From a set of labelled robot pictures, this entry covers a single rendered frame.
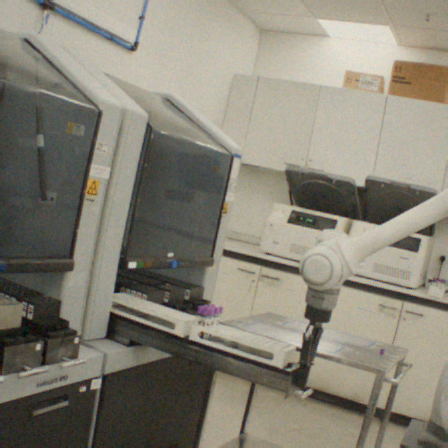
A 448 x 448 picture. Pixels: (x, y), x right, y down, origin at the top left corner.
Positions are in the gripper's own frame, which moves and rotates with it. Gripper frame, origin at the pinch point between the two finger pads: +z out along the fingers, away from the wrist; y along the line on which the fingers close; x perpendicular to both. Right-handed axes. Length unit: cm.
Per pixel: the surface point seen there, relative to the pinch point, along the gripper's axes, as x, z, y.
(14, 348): -52, 0, 59
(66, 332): -53, -2, 39
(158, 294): -60, -7, -17
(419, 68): -28, -164, -263
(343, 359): 5.4, -1.8, -25.0
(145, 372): -52, 17, -4
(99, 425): -52, 30, 18
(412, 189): -15, -75, -247
